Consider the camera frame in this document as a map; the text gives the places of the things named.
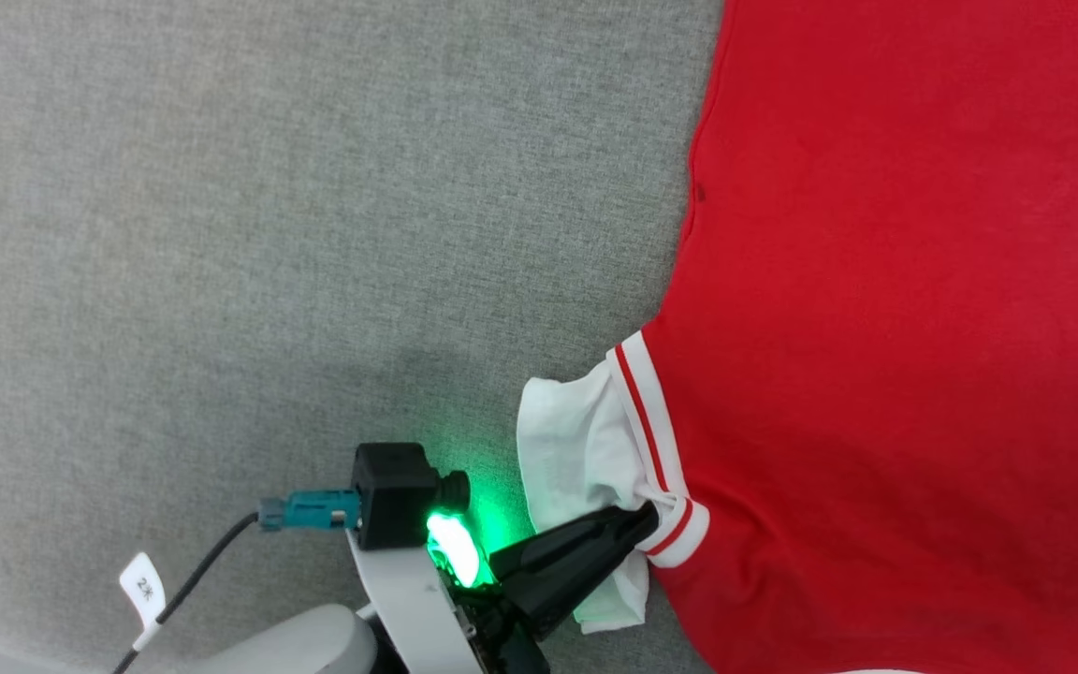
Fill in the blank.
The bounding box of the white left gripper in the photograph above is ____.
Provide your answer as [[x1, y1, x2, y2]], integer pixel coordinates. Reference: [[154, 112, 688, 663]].
[[344, 501, 662, 674]]

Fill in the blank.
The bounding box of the black cable with teal plug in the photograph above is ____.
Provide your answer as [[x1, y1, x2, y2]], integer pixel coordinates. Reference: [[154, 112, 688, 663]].
[[113, 489, 362, 674]]

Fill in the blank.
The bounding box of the white cable label tag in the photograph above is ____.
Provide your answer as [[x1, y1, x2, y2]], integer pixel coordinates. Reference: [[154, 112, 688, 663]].
[[118, 552, 168, 652]]

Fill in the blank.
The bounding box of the red garment with white trim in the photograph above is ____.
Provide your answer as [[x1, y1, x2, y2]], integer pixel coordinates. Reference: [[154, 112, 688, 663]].
[[516, 0, 1078, 674]]

